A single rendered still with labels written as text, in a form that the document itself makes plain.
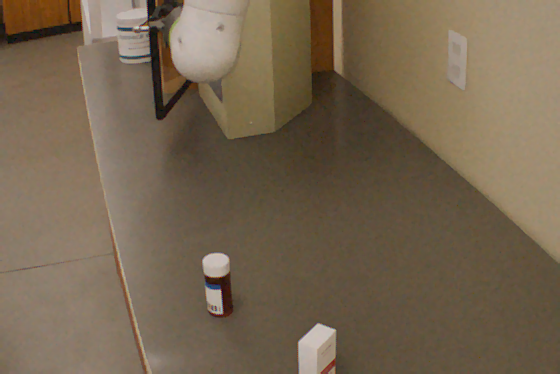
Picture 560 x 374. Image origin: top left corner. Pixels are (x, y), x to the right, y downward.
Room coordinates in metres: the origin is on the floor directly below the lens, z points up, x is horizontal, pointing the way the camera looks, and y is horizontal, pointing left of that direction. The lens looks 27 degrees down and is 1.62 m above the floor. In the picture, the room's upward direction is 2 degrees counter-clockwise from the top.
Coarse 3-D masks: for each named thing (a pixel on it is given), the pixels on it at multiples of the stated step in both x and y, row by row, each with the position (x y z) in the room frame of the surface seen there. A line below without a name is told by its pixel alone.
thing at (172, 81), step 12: (156, 0) 1.58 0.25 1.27; (180, 0) 1.75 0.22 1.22; (168, 48) 1.64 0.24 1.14; (168, 60) 1.63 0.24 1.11; (168, 72) 1.63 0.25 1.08; (168, 84) 1.62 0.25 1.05; (180, 84) 1.71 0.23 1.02; (156, 96) 1.54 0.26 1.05; (168, 96) 1.61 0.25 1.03; (156, 108) 1.54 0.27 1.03
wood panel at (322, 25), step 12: (312, 0) 2.00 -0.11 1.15; (324, 0) 2.01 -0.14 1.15; (312, 12) 2.00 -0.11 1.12; (324, 12) 2.01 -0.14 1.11; (312, 24) 2.00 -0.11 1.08; (324, 24) 2.01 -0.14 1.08; (312, 36) 2.00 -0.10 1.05; (324, 36) 2.01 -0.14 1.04; (312, 48) 2.00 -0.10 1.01; (324, 48) 2.01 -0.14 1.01; (312, 60) 2.00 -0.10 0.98; (324, 60) 2.01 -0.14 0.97; (192, 84) 1.90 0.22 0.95
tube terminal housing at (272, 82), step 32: (256, 0) 1.57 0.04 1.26; (288, 0) 1.65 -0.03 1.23; (256, 32) 1.57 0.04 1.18; (288, 32) 1.65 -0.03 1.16; (256, 64) 1.57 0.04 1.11; (288, 64) 1.64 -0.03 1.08; (224, 96) 1.55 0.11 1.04; (256, 96) 1.57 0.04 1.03; (288, 96) 1.64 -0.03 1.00; (224, 128) 1.57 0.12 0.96; (256, 128) 1.56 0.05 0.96
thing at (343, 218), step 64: (128, 64) 2.16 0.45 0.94; (128, 128) 1.64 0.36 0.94; (192, 128) 1.62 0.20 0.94; (320, 128) 1.59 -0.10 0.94; (384, 128) 1.58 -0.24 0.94; (128, 192) 1.31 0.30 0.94; (192, 192) 1.30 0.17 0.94; (256, 192) 1.29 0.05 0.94; (320, 192) 1.28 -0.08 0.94; (384, 192) 1.27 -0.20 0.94; (448, 192) 1.26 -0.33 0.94; (128, 256) 1.07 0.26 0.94; (192, 256) 1.07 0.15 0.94; (256, 256) 1.06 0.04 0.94; (320, 256) 1.05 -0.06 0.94; (384, 256) 1.04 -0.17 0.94; (448, 256) 1.03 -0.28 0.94; (512, 256) 1.02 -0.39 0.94; (192, 320) 0.89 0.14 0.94; (256, 320) 0.88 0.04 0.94; (320, 320) 0.88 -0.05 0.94; (384, 320) 0.87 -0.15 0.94; (448, 320) 0.86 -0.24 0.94; (512, 320) 0.84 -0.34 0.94
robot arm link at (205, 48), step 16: (192, 16) 1.10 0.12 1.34; (208, 16) 1.09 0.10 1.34; (224, 16) 1.09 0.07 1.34; (240, 16) 1.11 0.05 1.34; (176, 32) 1.12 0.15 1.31; (192, 32) 1.09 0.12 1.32; (208, 32) 1.09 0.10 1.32; (224, 32) 1.09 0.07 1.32; (240, 32) 1.12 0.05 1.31; (176, 48) 1.10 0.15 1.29; (192, 48) 1.08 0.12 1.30; (208, 48) 1.08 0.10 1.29; (224, 48) 1.09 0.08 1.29; (240, 48) 1.13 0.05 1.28; (176, 64) 1.10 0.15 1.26; (192, 64) 1.08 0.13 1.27; (208, 64) 1.08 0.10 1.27; (224, 64) 1.09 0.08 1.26; (192, 80) 1.11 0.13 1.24; (208, 80) 1.10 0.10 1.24
